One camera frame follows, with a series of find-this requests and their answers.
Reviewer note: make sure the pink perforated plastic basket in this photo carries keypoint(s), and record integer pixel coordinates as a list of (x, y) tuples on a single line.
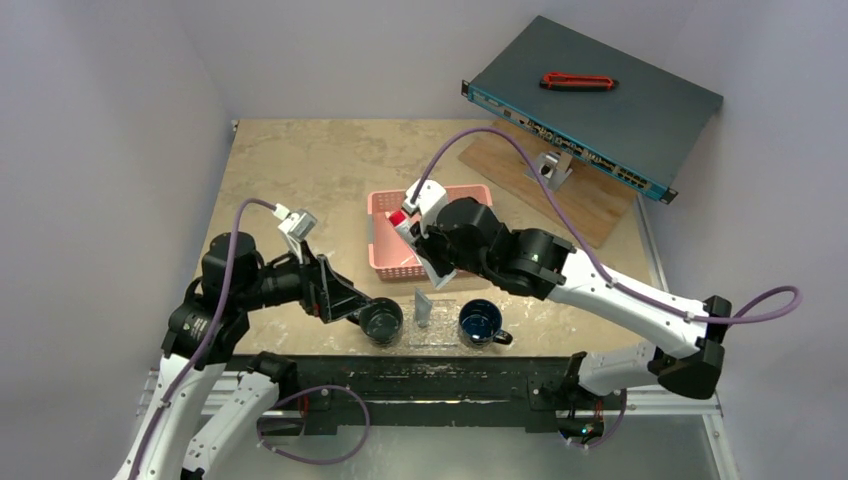
[(389, 255)]

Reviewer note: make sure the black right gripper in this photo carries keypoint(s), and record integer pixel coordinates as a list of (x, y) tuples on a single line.
[(429, 245)]

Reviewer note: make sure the dark blue mug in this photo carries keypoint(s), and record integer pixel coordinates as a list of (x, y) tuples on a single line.
[(480, 324)]

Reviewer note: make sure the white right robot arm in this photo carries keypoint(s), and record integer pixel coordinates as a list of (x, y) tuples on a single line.
[(680, 351)]

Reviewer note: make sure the grey metal bracket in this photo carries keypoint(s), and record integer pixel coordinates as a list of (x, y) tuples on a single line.
[(553, 167)]

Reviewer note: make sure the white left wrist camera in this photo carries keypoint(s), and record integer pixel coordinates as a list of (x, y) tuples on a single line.
[(294, 227)]

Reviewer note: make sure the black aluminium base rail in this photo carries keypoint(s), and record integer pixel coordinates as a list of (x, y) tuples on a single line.
[(536, 394)]

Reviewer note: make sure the teal network switch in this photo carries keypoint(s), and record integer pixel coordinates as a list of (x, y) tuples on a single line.
[(641, 133)]

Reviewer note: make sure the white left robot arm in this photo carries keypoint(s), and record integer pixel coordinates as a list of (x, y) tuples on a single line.
[(200, 342)]

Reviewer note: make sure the dark green mug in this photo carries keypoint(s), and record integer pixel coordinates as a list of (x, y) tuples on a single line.
[(381, 321)]

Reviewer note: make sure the wooden board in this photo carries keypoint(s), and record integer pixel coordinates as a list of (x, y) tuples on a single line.
[(602, 209)]

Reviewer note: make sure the red black utility knife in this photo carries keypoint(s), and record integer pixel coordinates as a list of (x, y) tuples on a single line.
[(568, 82)]

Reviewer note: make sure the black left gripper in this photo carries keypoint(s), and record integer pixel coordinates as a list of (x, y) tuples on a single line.
[(323, 290)]

